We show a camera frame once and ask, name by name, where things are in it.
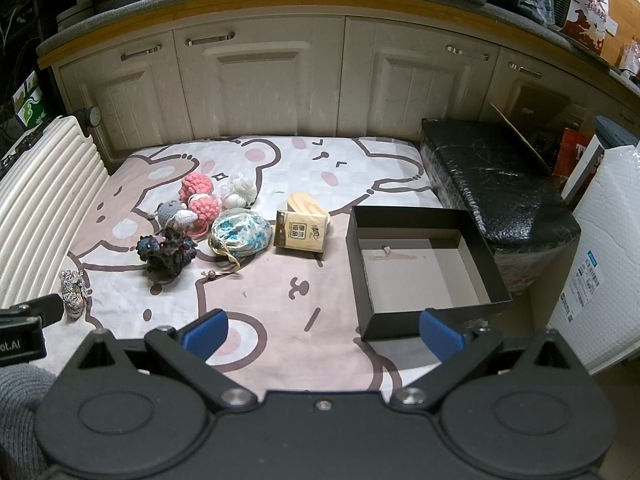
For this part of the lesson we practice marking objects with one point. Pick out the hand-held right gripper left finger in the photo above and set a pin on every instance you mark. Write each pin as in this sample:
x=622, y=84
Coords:
x=205, y=332

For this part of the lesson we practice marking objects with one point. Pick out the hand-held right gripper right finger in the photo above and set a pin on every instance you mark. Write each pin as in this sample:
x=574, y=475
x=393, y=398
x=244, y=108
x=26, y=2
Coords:
x=440, y=332

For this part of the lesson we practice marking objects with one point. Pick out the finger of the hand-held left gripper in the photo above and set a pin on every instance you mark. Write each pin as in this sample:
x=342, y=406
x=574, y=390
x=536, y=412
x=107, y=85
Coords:
x=47, y=309

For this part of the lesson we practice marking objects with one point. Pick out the black cardboard box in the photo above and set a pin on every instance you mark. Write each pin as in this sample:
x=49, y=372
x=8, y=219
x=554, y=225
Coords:
x=425, y=265

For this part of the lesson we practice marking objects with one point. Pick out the dark crochet dragon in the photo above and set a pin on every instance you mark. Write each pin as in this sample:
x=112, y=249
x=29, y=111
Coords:
x=167, y=252

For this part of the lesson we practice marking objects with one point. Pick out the grey crochet mouse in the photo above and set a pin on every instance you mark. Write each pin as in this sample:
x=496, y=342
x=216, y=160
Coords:
x=175, y=214

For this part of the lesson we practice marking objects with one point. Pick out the pink white crochet toy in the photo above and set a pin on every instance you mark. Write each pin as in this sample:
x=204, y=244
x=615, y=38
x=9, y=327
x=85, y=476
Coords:
x=200, y=197

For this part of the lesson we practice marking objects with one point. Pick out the tan tissue pack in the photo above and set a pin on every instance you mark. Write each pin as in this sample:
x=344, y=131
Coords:
x=300, y=234

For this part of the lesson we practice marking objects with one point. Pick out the white crochet flower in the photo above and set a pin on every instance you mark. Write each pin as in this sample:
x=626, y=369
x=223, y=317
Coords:
x=237, y=190

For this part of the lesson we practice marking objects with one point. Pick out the oval wooden block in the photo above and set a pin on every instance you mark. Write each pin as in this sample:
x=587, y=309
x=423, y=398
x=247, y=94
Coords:
x=305, y=204

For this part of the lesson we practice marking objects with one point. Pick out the person's left forearm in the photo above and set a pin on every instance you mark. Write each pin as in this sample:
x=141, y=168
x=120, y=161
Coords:
x=20, y=410

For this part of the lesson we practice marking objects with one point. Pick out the white radiator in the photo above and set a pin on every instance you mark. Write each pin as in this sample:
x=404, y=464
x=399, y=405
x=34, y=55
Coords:
x=45, y=185

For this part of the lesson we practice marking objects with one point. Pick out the black wrapped cushion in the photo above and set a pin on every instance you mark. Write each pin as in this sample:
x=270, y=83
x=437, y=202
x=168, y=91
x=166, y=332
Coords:
x=490, y=180

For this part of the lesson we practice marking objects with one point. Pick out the white foam package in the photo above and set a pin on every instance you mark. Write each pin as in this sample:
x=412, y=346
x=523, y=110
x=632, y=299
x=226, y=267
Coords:
x=605, y=270

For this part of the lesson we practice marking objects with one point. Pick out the round radiator knob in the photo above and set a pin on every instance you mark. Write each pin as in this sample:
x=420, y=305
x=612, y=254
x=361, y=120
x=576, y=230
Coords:
x=92, y=116

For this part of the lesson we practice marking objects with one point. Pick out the green box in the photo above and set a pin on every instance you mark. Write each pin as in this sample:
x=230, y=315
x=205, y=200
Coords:
x=30, y=105

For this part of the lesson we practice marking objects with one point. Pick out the brown cardboard flap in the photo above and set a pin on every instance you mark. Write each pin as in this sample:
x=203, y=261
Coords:
x=520, y=135

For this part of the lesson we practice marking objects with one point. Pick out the white board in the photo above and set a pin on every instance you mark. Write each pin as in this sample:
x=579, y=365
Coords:
x=587, y=167

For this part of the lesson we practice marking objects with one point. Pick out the cream cabinet door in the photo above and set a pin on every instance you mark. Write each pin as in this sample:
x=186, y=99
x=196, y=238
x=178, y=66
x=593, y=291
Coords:
x=135, y=105
x=410, y=85
x=260, y=80
x=505, y=90

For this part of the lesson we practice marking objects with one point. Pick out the red box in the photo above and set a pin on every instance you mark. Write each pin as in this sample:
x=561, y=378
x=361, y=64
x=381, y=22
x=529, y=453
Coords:
x=572, y=152

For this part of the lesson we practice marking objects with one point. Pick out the brown cardboard box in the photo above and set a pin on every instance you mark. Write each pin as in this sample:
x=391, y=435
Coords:
x=542, y=105

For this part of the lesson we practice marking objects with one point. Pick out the grey folded cloth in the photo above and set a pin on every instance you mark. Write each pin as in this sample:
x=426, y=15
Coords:
x=617, y=131

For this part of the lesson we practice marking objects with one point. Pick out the white pot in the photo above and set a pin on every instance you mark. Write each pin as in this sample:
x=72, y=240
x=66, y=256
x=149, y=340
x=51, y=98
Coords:
x=75, y=7

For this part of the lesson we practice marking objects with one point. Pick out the printed paper bag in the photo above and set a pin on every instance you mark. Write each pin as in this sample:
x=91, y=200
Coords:
x=595, y=20

